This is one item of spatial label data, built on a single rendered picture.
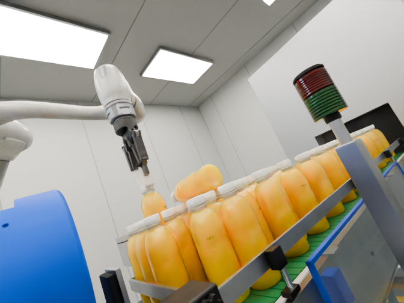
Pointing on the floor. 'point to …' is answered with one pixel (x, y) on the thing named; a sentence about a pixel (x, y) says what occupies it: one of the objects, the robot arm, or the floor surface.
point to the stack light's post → (375, 195)
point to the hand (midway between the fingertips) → (143, 178)
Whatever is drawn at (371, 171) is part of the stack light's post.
